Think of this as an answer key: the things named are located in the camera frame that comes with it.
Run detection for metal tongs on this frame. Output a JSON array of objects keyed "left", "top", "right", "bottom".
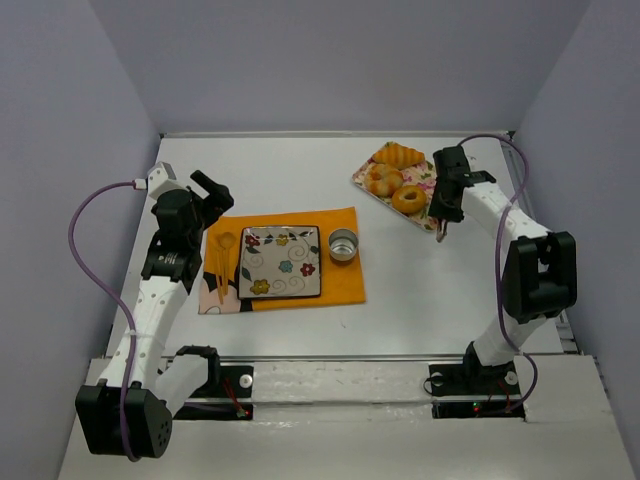
[{"left": 436, "top": 219, "right": 448, "bottom": 243}]

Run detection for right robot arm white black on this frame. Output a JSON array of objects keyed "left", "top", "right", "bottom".
[{"left": 429, "top": 146, "right": 577, "bottom": 390}]

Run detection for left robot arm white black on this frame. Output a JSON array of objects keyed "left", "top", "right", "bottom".
[{"left": 75, "top": 162, "right": 234, "bottom": 462}]

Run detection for striped croissant bread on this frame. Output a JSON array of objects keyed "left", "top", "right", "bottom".
[{"left": 372, "top": 142, "right": 426, "bottom": 170}]

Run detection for twisted round bread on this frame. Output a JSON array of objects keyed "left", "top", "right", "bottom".
[{"left": 364, "top": 164, "right": 404, "bottom": 198}]

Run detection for floral serving tray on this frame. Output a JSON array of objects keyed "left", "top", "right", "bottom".
[{"left": 351, "top": 153, "right": 436, "bottom": 231}]

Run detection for wooden spoon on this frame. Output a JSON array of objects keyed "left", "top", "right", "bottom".
[{"left": 216, "top": 232, "right": 236, "bottom": 296}]

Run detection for golden bagel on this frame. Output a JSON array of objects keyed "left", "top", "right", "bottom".
[{"left": 391, "top": 185, "right": 428, "bottom": 215}]

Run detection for square floral ceramic plate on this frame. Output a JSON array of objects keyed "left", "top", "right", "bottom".
[{"left": 237, "top": 225, "right": 321, "bottom": 300}]

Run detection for small metal cup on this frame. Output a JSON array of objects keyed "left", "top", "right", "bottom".
[{"left": 328, "top": 228, "right": 359, "bottom": 264}]

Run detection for orange cartoon placemat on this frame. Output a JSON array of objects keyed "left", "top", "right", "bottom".
[{"left": 198, "top": 207, "right": 366, "bottom": 315}]

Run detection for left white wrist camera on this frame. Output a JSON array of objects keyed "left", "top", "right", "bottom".
[{"left": 146, "top": 162, "right": 185, "bottom": 201}]

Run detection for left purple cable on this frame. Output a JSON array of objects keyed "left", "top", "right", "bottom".
[{"left": 67, "top": 180, "right": 147, "bottom": 464}]

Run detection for aluminium table rail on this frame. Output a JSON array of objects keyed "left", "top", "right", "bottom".
[{"left": 158, "top": 129, "right": 516, "bottom": 142}]

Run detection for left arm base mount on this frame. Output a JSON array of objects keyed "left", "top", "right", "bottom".
[{"left": 174, "top": 364, "right": 254, "bottom": 421}]

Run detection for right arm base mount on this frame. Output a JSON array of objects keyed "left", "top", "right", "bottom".
[{"left": 423, "top": 362, "right": 525, "bottom": 419}]

